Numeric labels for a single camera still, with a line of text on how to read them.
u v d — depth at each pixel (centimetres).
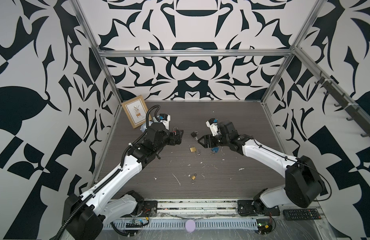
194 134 102
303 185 43
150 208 74
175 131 67
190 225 63
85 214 37
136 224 72
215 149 94
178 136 69
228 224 71
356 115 55
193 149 94
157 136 57
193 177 84
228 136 66
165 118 66
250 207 74
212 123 76
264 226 71
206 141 76
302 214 72
